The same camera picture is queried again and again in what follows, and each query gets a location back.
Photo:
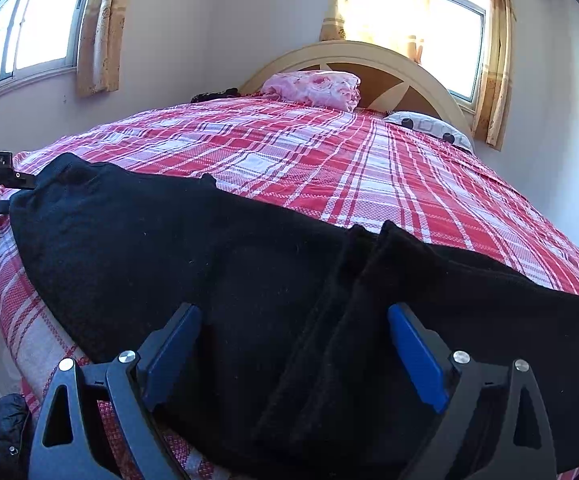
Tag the cream wooden headboard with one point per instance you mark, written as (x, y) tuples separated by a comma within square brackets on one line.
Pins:
[(349, 50)]

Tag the pink floral pillow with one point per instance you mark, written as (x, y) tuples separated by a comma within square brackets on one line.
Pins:
[(314, 87)]

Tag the window behind headboard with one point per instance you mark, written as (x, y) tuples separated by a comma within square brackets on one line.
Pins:
[(457, 45)]

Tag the narrow yellow curtain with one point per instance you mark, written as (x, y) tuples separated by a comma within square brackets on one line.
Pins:
[(497, 60)]

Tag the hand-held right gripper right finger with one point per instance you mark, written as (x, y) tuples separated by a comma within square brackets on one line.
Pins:
[(417, 355)]

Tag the white patterned pillow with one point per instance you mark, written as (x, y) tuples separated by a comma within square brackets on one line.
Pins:
[(429, 127)]

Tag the black pants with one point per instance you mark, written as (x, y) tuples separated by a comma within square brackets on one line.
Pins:
[(169, 260)]

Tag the red plaid bed sheet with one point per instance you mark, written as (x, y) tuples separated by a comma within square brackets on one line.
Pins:
[(319, 160)]

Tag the side window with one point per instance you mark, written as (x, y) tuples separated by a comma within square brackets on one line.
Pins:
[(34, 25)]

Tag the yellow side window curtain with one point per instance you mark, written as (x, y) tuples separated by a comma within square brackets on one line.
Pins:
[(101, 35)]

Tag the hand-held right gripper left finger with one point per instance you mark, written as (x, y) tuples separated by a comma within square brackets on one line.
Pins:
[(169, 360)]

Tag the wide yellow curtain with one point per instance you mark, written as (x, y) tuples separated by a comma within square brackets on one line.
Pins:
[(369, 5)]

